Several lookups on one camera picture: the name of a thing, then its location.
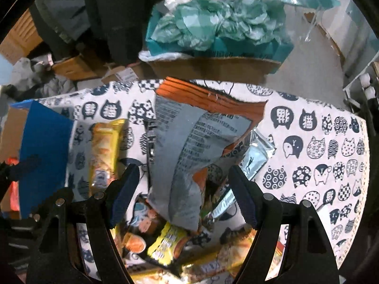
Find silver foil snack packet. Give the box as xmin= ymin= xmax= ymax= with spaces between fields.
xmin=237 ymin=129 xmax=277 ymax=181

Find red packet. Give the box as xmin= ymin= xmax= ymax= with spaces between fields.
xmin=8 ymin=157 xmax=22 ymax=211

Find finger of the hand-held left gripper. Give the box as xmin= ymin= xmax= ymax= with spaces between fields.
xmin=0 ymin=155 xmax=41 ymax=182
xmin=0 ymin=212 xmax=42 ymax=237

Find grey cloth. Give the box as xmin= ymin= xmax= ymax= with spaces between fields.
xmin=0 ymin=58 xmax=77 ymax=101

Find orange and grey snack bag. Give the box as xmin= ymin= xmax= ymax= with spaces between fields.
xmin=146 ymin=76 xmax=268 ymax=233

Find yellow and black snack packet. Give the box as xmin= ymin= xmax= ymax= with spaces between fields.
xmin=146 ymin=222 xmax=190 ymax=268

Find box with white label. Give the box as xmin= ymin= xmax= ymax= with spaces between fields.
xmin=102 ymin=65 xmax=149 ymax=84

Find long yellow snack packet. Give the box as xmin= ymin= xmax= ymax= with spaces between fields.
xmin=89 ymin=118 xmax=128 ymax=191

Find white shelf rack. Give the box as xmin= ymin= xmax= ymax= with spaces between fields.
xmin=342 ymin=62 xmax=379 ymax=116

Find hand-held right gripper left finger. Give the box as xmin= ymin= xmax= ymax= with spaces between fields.
xmin=26 ymin=163 xmax=141 ymax=284

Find large brown cardboard box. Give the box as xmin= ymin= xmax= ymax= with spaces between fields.
xmin=148 ymin=56 xmax=283 ymax=85

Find green white plastic bags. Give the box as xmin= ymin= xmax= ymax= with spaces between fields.
xmin=151 ymin=0 xmax=292 ymax=52

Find white plastic bag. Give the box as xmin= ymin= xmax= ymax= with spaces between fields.
xmin=139 ymin=50 xmax=193 ymax=63

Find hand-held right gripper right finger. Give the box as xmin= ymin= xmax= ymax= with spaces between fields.
xmin=228 ymin=165 xmax=341 ymax=284

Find cat print cloth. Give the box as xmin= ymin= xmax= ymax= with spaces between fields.
xmin=9 ymin=78 xmax=372 ymax=284

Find dark clothing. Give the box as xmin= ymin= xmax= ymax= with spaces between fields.
xmin=30 ymin=0 xmax=178 ymax=66

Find flat brown cardboard box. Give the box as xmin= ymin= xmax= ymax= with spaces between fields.
xmin=52 ymin=52 xmax=108 ymax=80

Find colourful printed snack packet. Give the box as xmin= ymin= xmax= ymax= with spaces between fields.
xmin=130 ymin=195 xmax=162 ymax=234

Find wide yellow snack packet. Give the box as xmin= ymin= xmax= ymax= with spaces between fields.
xmin=130 ymin=237 xmax=285 ymax=284

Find teal cardboard box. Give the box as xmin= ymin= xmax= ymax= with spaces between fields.
xmin=145 ymin=6 xmax=295 ymax=62

